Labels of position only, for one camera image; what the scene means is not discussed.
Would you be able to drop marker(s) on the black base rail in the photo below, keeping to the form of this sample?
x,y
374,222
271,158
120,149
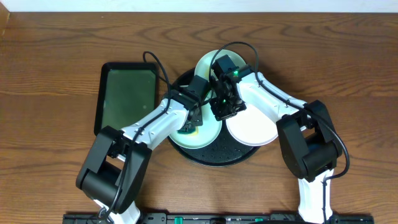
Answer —
x,y
162,218

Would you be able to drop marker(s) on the green yellow sponge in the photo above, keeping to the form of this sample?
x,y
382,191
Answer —
x,y
188,131

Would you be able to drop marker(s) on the mint plate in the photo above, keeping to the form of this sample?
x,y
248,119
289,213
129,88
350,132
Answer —
x,y
202,135
203,66

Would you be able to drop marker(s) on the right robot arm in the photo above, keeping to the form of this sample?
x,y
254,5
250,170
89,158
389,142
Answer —
x,y
309,143

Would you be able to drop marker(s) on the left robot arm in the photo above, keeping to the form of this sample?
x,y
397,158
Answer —
x,y
114,169

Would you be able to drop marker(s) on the white plate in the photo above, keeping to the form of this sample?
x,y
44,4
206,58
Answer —
x,y
251,127

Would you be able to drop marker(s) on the black rectangular tray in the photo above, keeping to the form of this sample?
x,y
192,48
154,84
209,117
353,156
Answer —
x,y
127,93

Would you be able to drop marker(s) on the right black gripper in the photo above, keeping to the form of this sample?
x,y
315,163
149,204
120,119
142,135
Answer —
x,y
227,110

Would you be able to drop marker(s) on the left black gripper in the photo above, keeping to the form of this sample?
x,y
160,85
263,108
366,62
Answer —
x,y
193,123

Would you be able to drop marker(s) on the black round tray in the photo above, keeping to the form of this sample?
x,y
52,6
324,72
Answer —
x,y
223,151

